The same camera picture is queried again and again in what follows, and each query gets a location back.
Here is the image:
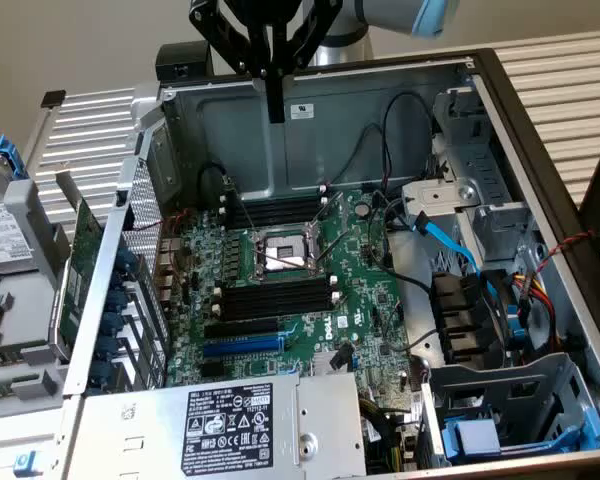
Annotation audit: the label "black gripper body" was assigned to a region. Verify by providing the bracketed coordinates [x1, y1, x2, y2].
[219, 0, 326, 32]

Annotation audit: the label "RAM slot white latches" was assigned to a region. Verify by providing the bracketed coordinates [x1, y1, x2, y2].
[218, 194, 330, 221]
[209, 290, 344, 322]
[218, 183, 329, 207]
[212, 274, 341, 305]

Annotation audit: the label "black box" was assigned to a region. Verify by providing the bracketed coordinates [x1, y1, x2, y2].
[155, 42, 214, 82]

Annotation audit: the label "open silver PC case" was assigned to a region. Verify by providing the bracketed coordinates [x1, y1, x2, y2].
[59, 47, 600, 480]

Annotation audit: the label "thin metal locking lever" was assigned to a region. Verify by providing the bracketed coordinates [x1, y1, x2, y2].
[222, 172, 261, 239]
[313, 191, 349, 266]

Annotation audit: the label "metal drive bay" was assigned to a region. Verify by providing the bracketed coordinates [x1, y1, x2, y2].
[402, 87, 536, 261]

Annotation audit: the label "CPU socket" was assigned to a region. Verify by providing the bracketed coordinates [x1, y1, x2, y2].
[249, 219, 329, 286]

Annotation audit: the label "metal rear port block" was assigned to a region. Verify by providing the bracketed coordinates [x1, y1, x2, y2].
[157, 237, 186, 304]

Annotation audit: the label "blue disk caddy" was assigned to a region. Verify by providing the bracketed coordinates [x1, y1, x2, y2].
[0, 133, 30, 182]

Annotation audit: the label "green graphics card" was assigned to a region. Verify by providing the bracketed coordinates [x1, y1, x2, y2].
[53, 172, 105, 362]

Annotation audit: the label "green motherboard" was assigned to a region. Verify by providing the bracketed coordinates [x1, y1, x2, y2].
[162, 185, 424, 401]

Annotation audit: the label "long black expansion slot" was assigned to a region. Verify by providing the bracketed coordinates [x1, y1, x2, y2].
[203, 318, 281, 340]

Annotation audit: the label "hard disk white label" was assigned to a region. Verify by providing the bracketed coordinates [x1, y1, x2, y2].
[0, 154, 36, 274]

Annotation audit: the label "blue expansion slot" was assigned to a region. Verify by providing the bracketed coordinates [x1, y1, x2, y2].
[201, 335, 285, 359]

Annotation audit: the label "black fan shroud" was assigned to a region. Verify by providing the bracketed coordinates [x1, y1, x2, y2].
[429, 272, 509, 366]

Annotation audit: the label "grey parts rack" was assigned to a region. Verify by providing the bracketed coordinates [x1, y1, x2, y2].
[0, 177, 84, 424]

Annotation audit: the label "silver chipset heatsink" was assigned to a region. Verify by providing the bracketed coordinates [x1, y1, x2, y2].
[310, 349, 356, 375]

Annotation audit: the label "silver power supply black label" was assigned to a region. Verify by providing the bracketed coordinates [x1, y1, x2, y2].
[77, 373, 369, 480]

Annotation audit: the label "grey disk bay cage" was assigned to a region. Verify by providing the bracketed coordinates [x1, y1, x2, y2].
[419, 352, 600, 469]

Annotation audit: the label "blue case latch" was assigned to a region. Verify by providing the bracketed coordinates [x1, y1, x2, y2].
[13, 449, 37, 476]

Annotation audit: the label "red black twisted wire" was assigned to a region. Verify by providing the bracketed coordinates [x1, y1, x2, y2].
[124, 208, 192, 235]
[533, 229, 597, 275]

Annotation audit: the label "blue disk wire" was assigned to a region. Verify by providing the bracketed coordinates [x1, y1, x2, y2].
[413, 211, 514, 324]

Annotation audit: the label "thick black wire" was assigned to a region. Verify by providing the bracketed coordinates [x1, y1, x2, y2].
[367, 189, 435, 299]

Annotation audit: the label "black disk wire plug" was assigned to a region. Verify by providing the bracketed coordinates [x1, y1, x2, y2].
[329, 341, 357, 372]

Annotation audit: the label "red yellow power wire bundle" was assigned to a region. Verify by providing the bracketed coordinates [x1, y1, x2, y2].
[511, 272, 552, 351]

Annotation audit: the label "blue disk bracket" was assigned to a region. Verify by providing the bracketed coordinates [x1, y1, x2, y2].
[442, 418, 502, 461]

